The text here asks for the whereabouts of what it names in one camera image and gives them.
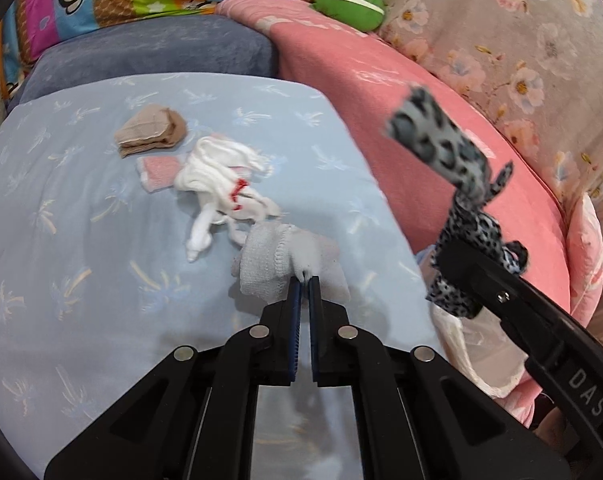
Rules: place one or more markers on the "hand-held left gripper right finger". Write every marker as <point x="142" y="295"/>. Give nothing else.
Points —
<point x="315" y="320"/>

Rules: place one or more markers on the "pink and white sock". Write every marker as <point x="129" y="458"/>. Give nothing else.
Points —
<point x="159" y="172"/>

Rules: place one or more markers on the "floral blanket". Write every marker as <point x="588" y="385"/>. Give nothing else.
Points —
<point x="531" y="60"/>

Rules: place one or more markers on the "pink blanket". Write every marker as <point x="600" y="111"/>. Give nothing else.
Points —
<point x="361" y="110"/>

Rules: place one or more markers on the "leopard print scarf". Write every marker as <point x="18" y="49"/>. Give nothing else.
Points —
<point x="441" y="145"/>

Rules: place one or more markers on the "blue-grey cushion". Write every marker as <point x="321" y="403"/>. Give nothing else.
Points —
<point x="156" y="55"/>

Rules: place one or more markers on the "white plastic trash bag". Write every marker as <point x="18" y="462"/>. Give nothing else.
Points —
<point x="476" y="355"/>

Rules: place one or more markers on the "brown stocking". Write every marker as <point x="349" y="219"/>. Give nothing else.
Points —
<point x="151" y="127"/>

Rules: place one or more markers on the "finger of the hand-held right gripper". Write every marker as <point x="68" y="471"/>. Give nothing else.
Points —
<point x="476" y="270"/>

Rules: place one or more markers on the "pink quilted pad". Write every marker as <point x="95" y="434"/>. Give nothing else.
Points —
<point x="586" y="260"/>

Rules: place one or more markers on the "grey sock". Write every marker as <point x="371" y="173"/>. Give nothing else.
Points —
<point x="291" y="255"/>

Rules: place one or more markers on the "green plush cushion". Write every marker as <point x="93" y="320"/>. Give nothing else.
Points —
<point x="349" y="0"/>

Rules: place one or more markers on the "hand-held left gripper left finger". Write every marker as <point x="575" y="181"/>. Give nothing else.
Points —
<point x="295" y="320"/>

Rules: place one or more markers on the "white sock with red marks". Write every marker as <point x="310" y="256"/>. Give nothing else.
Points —
<point x="216" y="170"/>

